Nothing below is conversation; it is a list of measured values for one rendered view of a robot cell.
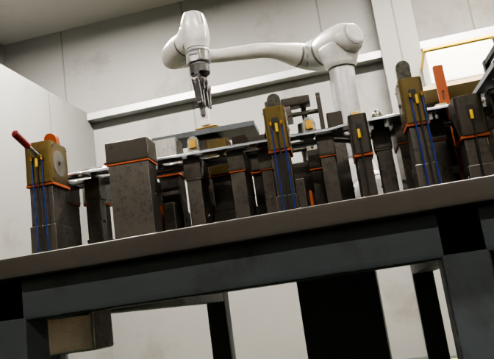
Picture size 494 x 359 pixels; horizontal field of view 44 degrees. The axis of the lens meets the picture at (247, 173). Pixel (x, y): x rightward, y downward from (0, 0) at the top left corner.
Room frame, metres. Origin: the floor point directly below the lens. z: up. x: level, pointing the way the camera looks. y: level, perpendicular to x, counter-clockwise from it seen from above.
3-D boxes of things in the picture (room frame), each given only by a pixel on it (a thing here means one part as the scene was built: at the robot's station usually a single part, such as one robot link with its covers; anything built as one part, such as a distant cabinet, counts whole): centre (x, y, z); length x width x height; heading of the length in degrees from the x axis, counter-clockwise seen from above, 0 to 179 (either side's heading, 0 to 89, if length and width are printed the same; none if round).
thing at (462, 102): (1.49, -0.57, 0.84); 0.12 x 0.07 x 0.28; 173
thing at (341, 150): (1.94, -0.31, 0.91); 0.07 x 0.05 x 0.42; 173
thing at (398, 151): (1.71, -0.46, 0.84); 0.12 x 0.05 x 0.29; 173
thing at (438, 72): (1.84, -0.64, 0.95); 0.03 x 0.01 x 0.50; 83
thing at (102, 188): (1.83, 0.47, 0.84); 0.05 x 0.05 x 0.29; 83
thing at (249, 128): (2.12, 0.13, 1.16); 0.37 x 0.14 x 0.02; 83
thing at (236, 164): (1.77, 0.02, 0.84); 0.12 x 0.05 x 0.29; 173
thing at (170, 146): (1.98, 0.24, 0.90); 0.13 x 0.08 x 0.41; 173
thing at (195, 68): (2.13, 0.12, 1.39); 0.08 x 0.07 x 0.09; 162
